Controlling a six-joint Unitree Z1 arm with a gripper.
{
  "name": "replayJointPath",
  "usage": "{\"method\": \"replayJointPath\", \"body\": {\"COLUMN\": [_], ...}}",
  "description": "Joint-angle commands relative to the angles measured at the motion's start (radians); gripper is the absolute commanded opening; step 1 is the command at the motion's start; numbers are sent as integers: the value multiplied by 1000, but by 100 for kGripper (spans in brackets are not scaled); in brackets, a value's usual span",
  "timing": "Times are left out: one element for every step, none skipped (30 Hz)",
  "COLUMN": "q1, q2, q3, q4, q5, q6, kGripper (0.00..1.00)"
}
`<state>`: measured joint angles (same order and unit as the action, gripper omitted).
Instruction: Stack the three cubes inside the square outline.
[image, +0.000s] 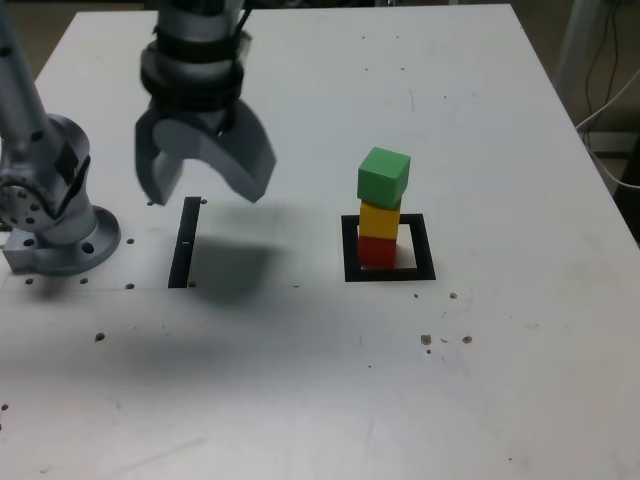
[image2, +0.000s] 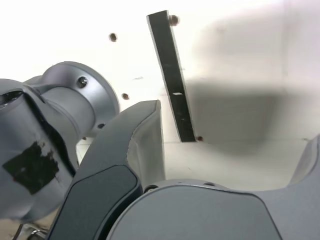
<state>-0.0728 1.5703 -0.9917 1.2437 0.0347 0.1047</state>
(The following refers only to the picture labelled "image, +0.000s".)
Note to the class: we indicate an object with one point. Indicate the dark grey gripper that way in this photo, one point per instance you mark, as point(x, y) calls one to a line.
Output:
point(200, 120)

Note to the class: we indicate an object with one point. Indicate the red cube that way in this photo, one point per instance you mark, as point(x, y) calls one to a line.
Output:
point(376, 252)

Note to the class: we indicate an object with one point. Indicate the green cube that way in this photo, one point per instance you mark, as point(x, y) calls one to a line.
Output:
point(382, 177)

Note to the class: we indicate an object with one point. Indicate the yellow cube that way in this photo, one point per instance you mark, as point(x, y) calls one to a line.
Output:
point(379, 222)

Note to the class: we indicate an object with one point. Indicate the black tape strip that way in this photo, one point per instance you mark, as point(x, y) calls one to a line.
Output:
point(182, 260)

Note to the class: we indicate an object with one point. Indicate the white metal post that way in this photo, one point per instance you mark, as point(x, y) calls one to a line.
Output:
point(572, 50)

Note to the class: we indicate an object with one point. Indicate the black tape square outline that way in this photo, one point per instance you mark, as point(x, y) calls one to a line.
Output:
point(425, 250)

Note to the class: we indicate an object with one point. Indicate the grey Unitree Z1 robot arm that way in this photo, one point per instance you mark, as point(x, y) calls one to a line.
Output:
point(60, 235)

